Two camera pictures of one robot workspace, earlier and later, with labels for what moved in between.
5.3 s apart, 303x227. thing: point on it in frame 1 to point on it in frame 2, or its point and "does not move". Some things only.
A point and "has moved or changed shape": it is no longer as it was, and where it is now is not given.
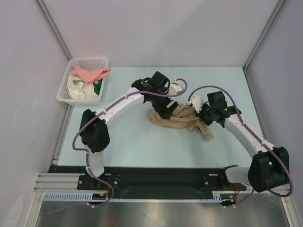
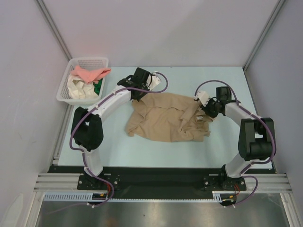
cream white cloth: (79, 89) does not move
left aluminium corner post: (55, 28) does not move
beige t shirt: (183, 117) has moved or changed shape
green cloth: (97, 86) does not move
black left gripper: (165, 112) to (138, 98)
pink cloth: (94, 75) does not move
